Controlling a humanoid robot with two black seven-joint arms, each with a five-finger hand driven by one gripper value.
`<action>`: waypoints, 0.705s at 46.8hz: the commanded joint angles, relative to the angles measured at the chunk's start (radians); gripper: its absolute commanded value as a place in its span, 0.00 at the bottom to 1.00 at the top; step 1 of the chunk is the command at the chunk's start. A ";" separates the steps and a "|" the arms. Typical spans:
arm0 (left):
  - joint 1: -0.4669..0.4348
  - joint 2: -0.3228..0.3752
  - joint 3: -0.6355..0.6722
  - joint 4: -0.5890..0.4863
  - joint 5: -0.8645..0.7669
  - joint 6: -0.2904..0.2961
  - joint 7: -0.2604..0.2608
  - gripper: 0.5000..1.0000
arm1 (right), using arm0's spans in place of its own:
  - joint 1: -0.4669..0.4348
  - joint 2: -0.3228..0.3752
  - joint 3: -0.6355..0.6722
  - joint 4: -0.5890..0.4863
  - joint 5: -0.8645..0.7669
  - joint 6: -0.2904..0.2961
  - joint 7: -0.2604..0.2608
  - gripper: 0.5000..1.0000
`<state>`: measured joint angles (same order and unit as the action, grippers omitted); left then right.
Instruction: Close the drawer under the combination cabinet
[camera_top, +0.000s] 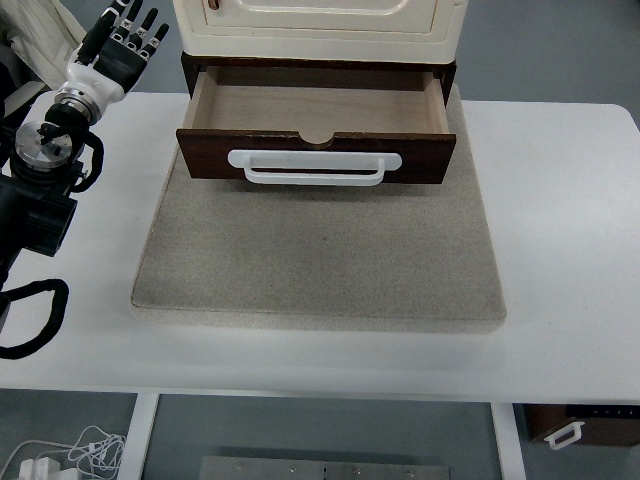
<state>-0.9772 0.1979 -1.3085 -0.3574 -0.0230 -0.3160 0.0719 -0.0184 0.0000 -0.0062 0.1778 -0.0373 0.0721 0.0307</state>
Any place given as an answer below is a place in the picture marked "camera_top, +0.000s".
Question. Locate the cream cabinet with door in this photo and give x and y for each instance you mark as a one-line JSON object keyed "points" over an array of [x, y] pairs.
{"points": [[320, 45]]}

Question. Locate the cream fabric cloth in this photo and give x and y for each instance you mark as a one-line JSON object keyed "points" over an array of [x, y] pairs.
{"points": [[45, 45]]}

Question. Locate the white table leg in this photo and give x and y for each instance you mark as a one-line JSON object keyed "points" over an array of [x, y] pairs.
{"points": [[507, 445], [137, 440]]}

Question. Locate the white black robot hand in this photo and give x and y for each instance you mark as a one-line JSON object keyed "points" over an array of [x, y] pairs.
{"points": [[107, 60]]}

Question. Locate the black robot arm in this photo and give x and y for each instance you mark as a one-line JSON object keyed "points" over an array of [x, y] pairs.
{"points": [[40, 215]]}

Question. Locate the white power adapter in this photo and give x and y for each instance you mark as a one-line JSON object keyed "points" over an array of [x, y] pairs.
{"points": [[37, 470]]}

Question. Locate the grey fabric mat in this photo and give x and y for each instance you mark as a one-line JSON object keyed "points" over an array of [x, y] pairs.
{"points": [[320, 260]]}

